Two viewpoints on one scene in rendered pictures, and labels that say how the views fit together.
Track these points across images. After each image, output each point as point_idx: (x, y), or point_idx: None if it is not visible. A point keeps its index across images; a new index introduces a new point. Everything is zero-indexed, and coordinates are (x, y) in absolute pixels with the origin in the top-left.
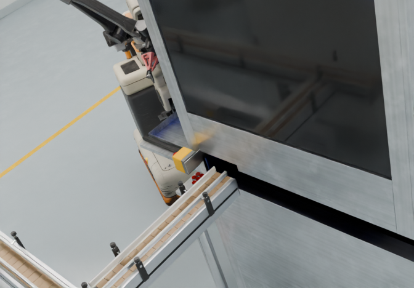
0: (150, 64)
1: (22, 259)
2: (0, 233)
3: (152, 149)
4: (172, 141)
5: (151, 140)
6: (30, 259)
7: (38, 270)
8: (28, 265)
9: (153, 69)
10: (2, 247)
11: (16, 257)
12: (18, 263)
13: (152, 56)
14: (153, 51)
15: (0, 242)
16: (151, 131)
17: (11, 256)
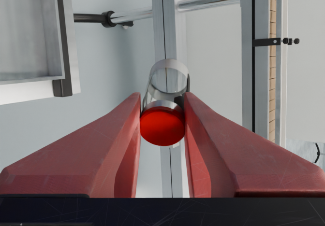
0: (203, 104)
1: (270, 18)
2: (268, 82)
3: (74, 31)
4: None
5: (66, 53)
6: None
7: None
8: (271, 2)
9: (139, 100)
10: (271, 60)
11: (271, 27)
12: (272, 16)
13: (242, 144)
14: (274, 221)
15: (270, 70)
16: (52, 77)
17: (272, 35)
